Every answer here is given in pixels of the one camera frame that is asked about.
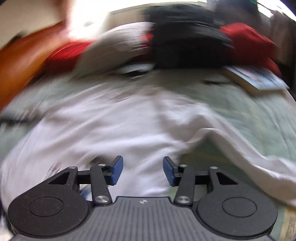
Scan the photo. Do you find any white printed t-shirt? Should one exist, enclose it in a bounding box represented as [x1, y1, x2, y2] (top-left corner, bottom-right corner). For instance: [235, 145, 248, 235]
[1, 85, 295, 208]

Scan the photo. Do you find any grey green pillow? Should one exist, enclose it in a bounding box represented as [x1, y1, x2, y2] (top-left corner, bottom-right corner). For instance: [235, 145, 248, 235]
[73, 22, 154, 78]

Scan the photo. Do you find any blue picture book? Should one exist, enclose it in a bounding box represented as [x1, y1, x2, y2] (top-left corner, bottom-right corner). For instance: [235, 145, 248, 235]
[223, 66, 289, 95]

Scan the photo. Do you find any black backpack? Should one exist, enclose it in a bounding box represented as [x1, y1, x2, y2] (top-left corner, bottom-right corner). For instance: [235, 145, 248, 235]
[144, 4, 233, 69]

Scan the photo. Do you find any wooden headboard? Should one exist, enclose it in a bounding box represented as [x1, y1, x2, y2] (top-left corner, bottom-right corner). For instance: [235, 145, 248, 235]
[1, 22, 68, 108]

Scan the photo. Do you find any red blanket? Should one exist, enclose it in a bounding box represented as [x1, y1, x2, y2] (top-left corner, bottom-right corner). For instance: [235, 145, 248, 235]
[43, 23, 281, 77]

